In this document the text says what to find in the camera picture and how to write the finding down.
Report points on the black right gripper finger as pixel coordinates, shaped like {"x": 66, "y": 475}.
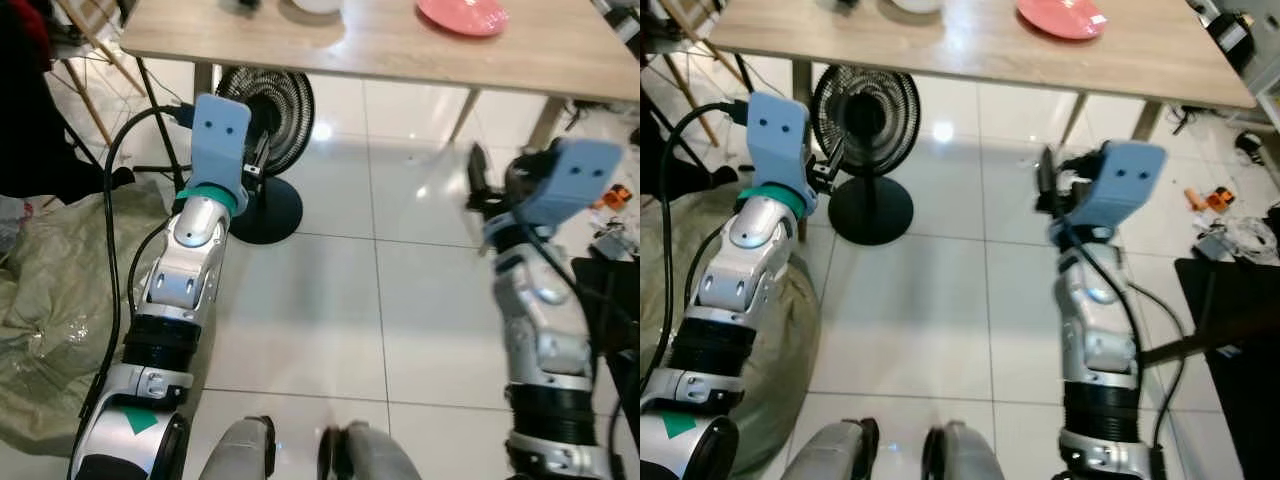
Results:
{"x": 1048, "y": 180}
{"x": 479, "y": 175}

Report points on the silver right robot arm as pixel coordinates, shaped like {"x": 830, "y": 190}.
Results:
{"x": 1100, "y": 340}
{"x": 545, "y": 340}

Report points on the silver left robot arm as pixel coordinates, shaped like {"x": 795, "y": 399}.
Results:
{"x": 185, "y": 270}
{"x": 745, "y": 270}

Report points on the small orange object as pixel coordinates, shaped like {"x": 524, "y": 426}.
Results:
{"x": 620, "y": 197}
{"x": 1215, "y": 198}

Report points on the light wooden table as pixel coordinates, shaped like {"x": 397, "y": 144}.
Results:
{"x": 950, "y": 50}
{"x": 400, "y": 50}

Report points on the wooden stand legs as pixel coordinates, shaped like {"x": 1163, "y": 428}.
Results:
{"x": 88, "y": 95}
{"x": 690, "y": 95}

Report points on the pink plate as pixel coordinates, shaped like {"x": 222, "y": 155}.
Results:
{"x": 462, "y": 15}
{"x": 1060, "y": 17}

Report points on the white bowl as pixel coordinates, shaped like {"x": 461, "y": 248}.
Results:
{"x": 916, "y": 5}
{"x": 316, "y": 6}

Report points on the greenish woven sack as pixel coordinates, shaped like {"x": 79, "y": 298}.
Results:
{"x": 790, "y": 350}
{"x": 50, "y": 300}

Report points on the black hanging garment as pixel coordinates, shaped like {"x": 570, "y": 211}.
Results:
{"x": 30, "y": 130}

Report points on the black floor mat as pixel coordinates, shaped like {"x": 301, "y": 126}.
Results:
{"x": 1240, "y": 400}

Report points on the grey left robot leg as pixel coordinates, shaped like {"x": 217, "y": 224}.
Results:
{"x": 830, "y": 450}
{"x": 240, "y": 450}

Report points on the grey robot leg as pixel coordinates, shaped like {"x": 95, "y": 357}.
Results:
{"x": 240, "y": 450}
{"x": 830, "y": 450}
{"x": 375, "y": 455}
{"x": 975, "y": 455}

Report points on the grey right robot leg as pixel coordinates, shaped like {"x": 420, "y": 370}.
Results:
{"x": 975, "y": 455}
{"x": 375, "y": 455}

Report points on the light blue left wrist camera mount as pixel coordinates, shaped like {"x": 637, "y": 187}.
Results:
{"x": 218, "y": 140}
{"x": 775, "y": 140}

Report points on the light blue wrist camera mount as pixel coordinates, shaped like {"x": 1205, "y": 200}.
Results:
{"x": 218, "y": 140}
{"x": 1125, "y": 180}
{"x": 575, "y": 175}
{"x": 775, "y": 140}

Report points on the light blue right wrist camera mount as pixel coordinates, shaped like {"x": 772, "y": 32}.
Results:
{"x": 1125, "y": 180}
{"x": 575, "y": 175}

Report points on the black pedestal fan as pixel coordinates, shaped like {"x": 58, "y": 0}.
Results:
{"x": 270, "y": 215}
{"x": 870, "y": 210}

